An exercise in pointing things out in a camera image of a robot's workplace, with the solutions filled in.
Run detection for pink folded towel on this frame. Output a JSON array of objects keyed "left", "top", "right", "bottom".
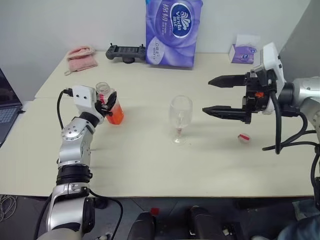
[{"left": 63, "top": 45, "right": 98, "bottom": 77}]

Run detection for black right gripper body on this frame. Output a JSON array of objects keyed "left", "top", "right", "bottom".
[{"left": 241, "top": 68, "right": 277, "bottom": 125}]

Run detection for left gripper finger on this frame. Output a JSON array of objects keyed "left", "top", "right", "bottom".
[{"left": 106, "top": 91, "right": 118, "bottom": 111}]

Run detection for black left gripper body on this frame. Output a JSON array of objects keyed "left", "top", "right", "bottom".
[{"left": 95, "top": 101, "right": 114, "bottom": 117}]

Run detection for grey handheld controller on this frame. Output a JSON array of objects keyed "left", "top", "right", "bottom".
[{"left": 105, "top": 42, "right": 147, "bottom": 64}]

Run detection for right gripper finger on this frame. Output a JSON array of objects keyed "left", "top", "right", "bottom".
[
  {"left": 201, "top": 106, "right": 247, "bottom": 124},
  {"left": 208, "top": 73, "right": 248, "bottom": 89}
]

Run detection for dark rounded shape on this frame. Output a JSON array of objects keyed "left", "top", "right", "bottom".
[
  {"left": 187, "top": 206, "right": 221, "bottom": 240},
  {"left": 127, "top": 211, "right": 157, "bottom": 240}
]

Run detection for dark laptop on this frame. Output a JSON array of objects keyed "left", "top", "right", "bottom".
[{"left": 0, "top": 67, "right": 24, "bottom": 148}]

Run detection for red and white bottle cap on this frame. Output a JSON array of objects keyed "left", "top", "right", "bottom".
[{"left": 237, "top": 133, "right": 251, "bottom": 144}]

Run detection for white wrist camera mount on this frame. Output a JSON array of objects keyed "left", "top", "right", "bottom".
[
  {"left": 70, "top": 85, "right": 106, "bottom": 125},
  {"left": 251, "top": 42, "right": 286, "bottom": 116}
]

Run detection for white floor cables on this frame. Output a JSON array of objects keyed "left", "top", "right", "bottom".
[{"left": 0, "top": 194, "right": 17, "bottom": 222}]

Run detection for grey partition panel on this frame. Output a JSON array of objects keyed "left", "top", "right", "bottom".
[{"left": 279, "top": 0, "right": 320, "bottom": 83}]

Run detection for purple Vinda tissue pack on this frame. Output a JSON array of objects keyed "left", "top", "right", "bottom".
[{"left": 144, "top": 0, "right": 204, "bottom": 68}]

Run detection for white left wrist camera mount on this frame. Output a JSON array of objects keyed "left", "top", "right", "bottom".
[{"left": 70, "top": 85, "right": 106, "bottom": 125}]

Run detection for purple tissue box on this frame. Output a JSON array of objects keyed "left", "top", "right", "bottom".
[{"left": 228, "top": 34, "right": 262, "bottom": 65}]

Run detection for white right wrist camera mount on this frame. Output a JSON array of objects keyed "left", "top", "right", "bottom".
[{"left": 251, "top": 42, "right": 286, "bottom": 116}]

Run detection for person's blue jeans leg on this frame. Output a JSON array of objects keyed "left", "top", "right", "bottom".
[{"left": 277, "top": 199, "right": 320, "bottom": 240}]

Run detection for bottle with orange liquid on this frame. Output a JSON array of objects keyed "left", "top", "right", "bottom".
[{"left": 95, "top": 81, "right": 125, "bottom": 127}]

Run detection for clear wine glass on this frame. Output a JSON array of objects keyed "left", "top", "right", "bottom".
[{"left": 169, "top": 95, "right": 194, "bottom": 145}]

